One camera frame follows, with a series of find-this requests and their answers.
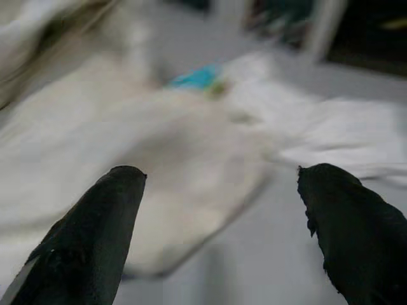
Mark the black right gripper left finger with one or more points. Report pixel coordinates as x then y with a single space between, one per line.
86 248

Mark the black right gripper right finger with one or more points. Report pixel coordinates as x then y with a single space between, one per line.
365 248

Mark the white t-shirt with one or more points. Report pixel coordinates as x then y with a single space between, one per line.
127 136
334 127

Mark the white glass-door cabinet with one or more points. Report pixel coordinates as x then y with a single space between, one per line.
322 28

